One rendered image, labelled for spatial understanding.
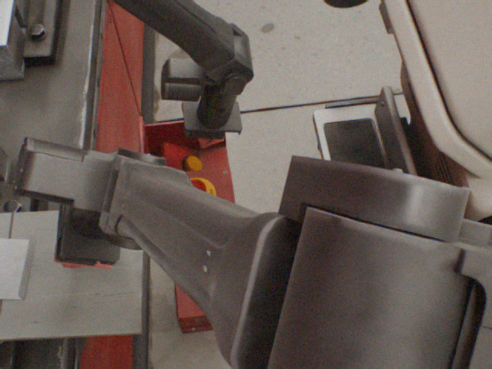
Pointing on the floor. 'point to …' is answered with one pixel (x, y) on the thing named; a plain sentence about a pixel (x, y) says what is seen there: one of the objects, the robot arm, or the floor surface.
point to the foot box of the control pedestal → (191, 314)
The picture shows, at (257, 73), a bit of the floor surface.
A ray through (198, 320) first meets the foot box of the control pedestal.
